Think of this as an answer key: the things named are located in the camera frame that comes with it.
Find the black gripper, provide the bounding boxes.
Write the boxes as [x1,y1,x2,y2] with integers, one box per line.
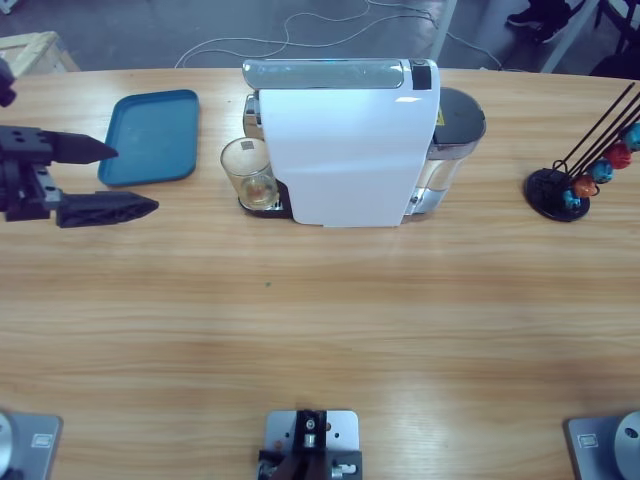
[0,124,160,230]

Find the clear drinking glass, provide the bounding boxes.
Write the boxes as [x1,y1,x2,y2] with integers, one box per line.
[220,137,280,211]

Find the white capsule coffee machine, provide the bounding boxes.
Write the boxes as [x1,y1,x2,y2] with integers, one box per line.
[241,57,442,229]

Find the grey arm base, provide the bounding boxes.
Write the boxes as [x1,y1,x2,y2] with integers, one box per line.
[563,409,640,480]
[0,409,65,480]

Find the orange coffee capsule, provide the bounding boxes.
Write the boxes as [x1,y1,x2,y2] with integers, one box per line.
[572,174,599,200]

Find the red coffee capsule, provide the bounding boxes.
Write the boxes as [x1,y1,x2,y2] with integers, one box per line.
[606,142,634,170]

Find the blue plastic tray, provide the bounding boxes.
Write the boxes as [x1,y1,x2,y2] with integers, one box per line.
[97,88,200,189]

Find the light wooden crate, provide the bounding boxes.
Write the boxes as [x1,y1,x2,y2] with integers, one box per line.
[0,30,81,79]

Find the silver grate drip tray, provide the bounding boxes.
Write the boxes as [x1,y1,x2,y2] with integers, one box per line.
[237,180,292,221]

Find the clear water tank black lid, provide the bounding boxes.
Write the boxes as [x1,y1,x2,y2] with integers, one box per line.
[424,86,488,224]

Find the white metal leg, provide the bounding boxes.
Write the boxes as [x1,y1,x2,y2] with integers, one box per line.
[428,0,460,65]
[542,0,601,74]

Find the black capsule holder stand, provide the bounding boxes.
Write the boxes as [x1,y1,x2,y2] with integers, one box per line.
[523,82,640,223]

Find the black bystander shoe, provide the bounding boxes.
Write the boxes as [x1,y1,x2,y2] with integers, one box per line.
[506,7,544,29]
[529,17,574,45]

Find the black office chair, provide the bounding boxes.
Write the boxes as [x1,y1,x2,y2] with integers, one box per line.
[588,0,640,81]

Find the white floor cable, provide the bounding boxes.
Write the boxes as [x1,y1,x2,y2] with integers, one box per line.
[174,0,503,70]

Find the grey centre mount plate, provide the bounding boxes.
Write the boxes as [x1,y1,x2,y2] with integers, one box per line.
[257,408,364,480]

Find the grey camera mount plate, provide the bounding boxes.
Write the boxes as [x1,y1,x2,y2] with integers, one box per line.
[263,409,360,454]

